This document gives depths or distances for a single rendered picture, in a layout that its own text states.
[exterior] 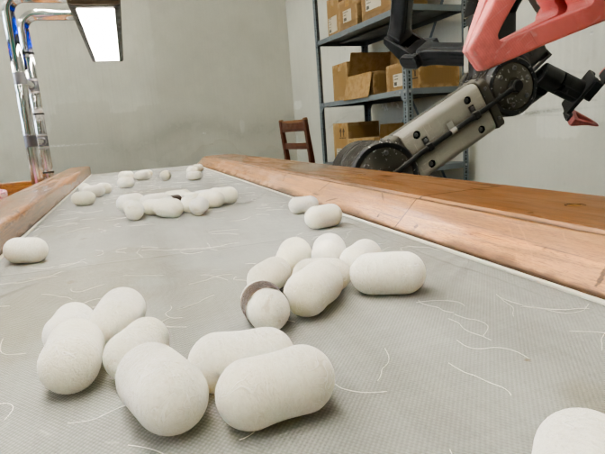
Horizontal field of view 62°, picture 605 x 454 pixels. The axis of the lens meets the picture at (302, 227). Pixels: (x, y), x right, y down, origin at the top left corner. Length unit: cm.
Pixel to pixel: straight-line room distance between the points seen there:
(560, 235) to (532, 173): 257
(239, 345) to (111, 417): 5
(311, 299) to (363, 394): 6
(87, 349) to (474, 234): 24
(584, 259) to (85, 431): 23
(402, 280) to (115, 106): 485
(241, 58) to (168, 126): 101
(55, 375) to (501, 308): 18
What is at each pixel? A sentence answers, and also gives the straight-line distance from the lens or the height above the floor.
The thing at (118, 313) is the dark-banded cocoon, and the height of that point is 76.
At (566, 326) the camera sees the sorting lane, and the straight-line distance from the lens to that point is 23.
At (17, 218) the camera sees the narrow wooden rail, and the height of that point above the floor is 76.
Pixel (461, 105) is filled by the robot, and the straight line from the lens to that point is 96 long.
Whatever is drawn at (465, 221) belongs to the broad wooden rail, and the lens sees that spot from 35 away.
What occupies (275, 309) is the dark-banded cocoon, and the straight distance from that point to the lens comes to 21.
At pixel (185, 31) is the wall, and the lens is 523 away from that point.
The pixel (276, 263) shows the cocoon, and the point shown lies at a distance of 27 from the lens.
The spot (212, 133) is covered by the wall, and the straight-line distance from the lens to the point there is 517.
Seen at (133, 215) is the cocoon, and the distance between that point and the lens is 57.
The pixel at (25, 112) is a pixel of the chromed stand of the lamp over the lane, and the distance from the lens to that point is 114.
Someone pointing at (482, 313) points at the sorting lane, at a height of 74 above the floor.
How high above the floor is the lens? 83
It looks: 11 degrees down
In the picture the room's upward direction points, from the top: 4 degrees counter-clockwise
